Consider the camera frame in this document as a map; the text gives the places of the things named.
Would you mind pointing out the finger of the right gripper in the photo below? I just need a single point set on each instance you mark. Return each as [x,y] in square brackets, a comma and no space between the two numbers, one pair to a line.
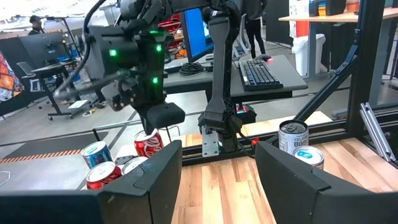
[145,123]
[166,115]

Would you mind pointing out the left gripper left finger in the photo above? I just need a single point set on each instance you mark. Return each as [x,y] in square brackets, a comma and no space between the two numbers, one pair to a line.
[93,208]

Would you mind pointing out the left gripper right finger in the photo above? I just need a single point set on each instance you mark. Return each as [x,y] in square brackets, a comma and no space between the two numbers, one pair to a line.
[326,205]

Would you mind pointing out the red Star Wars Coca-Cola can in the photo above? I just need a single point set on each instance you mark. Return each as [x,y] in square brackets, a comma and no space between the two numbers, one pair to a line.
[150,146]

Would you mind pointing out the blue silver Red Bull can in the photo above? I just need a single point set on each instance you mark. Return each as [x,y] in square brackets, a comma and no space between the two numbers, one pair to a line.
[96,157]
[309,155]

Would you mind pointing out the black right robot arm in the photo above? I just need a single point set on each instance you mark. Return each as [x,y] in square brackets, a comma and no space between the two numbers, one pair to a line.
[219,77]

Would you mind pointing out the silver mounting plate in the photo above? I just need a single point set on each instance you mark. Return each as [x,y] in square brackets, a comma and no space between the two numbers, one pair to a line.
[210,143]

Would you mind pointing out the white Celsius can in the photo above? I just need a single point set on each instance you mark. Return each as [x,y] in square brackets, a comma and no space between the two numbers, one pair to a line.
[292,137]

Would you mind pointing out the black orange-striped floor mat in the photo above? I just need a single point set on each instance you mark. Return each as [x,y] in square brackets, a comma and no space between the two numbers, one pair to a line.
[46,146]

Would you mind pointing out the grey office chair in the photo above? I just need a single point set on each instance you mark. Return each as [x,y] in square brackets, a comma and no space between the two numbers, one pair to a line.
[239,51]

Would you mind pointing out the silver aluminium extrusion bar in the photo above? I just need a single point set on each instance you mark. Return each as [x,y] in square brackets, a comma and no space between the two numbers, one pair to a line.
[374,130]

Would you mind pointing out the black monitor desk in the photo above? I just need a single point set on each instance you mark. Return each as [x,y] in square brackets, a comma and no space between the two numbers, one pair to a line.
[53,67]

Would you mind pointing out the backlit black keyboard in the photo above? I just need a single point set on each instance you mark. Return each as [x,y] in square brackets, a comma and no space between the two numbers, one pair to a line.
[259,76]

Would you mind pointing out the person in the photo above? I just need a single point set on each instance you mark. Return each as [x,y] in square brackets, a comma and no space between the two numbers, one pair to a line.
[255,25]
[35,26]

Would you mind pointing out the black computer monitor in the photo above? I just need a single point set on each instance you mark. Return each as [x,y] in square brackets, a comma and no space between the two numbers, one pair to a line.
[43,46]

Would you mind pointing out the black computer mouse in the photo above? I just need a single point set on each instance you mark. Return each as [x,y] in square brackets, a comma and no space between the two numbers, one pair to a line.
[264,58]

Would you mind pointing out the grey desk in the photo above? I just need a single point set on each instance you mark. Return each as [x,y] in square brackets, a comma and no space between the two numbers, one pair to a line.
[289,74]

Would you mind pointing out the colourful patchwork quilt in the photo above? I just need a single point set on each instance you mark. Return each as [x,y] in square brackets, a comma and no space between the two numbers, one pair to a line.
[9,81]

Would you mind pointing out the wooden-top white table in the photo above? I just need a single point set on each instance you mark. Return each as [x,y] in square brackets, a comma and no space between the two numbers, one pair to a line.
[326,18]

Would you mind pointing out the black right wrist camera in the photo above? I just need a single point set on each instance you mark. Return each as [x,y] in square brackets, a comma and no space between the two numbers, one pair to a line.
[116,96]

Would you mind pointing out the black aluminium table frame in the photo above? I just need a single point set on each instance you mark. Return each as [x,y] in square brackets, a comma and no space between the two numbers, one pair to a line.
[367,62]

